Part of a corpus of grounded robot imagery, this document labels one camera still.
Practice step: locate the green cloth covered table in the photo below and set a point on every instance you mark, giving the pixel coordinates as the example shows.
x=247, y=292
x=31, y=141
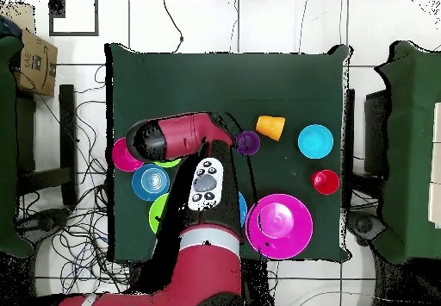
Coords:
x=7, y=147
x=413, y=147

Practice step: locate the dark green table cloth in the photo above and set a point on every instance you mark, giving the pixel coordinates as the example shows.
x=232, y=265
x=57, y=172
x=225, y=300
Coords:
x=224, y=78

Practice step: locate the white box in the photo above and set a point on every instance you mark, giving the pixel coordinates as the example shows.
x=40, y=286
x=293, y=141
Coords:
x=436, y=164

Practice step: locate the translucent blue bowl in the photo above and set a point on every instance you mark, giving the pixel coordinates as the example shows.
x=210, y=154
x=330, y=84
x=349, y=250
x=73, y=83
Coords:
x=150, y=182

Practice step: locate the orange cup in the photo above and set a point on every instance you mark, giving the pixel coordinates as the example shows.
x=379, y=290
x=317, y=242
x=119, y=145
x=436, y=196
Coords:
x=270, y=127

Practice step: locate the large blue bowl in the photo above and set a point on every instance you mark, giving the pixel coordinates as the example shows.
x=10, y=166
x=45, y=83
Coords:
x=243, y=209

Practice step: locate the red cup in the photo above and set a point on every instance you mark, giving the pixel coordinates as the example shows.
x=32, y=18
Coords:
x=325, y=182

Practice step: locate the purple cup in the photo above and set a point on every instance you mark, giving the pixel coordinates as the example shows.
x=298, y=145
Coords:
x=248, y=144

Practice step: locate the black square floor frame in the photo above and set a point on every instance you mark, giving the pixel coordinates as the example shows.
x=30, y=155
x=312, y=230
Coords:
x=57, y=9

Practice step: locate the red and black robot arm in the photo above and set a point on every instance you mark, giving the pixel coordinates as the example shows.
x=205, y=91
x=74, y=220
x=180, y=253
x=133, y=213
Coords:
x=179, y=133

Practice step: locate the small green bowl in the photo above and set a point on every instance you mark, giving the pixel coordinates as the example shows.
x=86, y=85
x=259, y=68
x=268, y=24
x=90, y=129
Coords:
x=167, y=163

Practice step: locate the cardboard box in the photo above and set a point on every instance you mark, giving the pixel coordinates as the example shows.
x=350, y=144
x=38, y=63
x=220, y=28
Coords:
x=38, y=68

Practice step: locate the black bench frame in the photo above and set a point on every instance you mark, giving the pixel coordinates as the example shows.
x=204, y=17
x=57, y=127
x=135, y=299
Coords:
x=67, y=130

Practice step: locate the small red bowl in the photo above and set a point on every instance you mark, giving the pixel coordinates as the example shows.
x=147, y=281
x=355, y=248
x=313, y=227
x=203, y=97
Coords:
x=120, y=159

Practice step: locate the small cyan bowl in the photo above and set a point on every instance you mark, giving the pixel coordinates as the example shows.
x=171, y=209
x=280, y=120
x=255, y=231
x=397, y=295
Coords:
x=315, y=141

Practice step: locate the large green bowl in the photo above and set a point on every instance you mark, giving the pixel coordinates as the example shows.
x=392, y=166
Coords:
x=156, y=213

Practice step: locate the black box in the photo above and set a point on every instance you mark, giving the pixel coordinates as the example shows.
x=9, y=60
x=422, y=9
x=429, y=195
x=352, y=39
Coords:
x=375, y=130

